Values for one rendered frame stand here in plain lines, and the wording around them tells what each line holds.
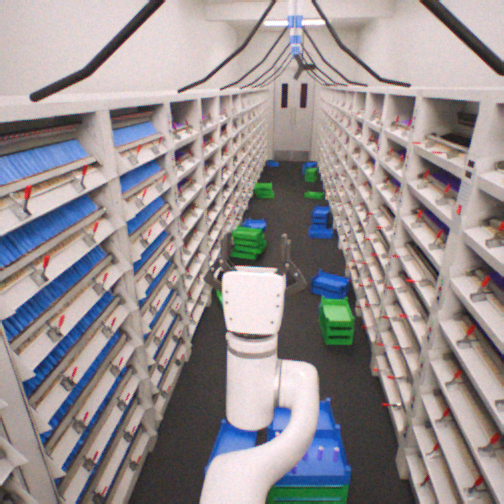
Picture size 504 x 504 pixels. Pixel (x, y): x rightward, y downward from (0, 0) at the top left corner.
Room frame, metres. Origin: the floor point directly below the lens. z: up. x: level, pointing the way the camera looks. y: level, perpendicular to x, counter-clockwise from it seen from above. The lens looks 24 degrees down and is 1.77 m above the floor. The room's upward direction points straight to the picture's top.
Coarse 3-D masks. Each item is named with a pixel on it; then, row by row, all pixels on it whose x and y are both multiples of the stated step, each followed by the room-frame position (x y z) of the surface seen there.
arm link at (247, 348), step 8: (232, 336) 0.49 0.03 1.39; (272, 336) 0.49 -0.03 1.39; (232, 344) 0.47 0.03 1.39; (240, 344) 0.47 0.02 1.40; (248, 344) 0.46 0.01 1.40; (256, 344) 0.46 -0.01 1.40; (264, 344) 0.47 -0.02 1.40; (272, 344) 0.47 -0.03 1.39; (232, 352) 0.47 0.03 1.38; (240, 352) 0.46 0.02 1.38; (248, 352) 0.46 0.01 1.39; (256, 352) 0.46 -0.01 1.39; (264, 352) 0.46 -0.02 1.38; (272, 352) 0.47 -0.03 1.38
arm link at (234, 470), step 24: (288, 360) 0.49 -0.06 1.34; (288, 384) 0.44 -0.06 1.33; (312, 384) 0.44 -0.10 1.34; (288, 408) 0.44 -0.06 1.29; (312, 408) 0.41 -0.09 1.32; (288, 432) 0.37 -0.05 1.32; (312, 432) 0.38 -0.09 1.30; (216, 456) 0.36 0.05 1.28; (240, 456) 0.34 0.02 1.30; (264, 456) 0.34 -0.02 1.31; (288, 456) 0.35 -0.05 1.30; (216, 480) 0.32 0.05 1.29; (240, 480) 0.31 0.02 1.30; (264, 480) 0.32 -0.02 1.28
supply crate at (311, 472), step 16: (272, 432) 1.09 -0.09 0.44; (320, 432) 1.09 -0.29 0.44; (336, 432) 1.08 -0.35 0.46; (304, 464) 0.97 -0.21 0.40; (320, 464) 0.97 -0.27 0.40; (336, 464) 0.97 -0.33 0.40; (288, 480) 0.89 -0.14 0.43; (304, 480) 0.89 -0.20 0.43; (320, 480) 0.90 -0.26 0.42; (336, 480) 0.89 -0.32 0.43
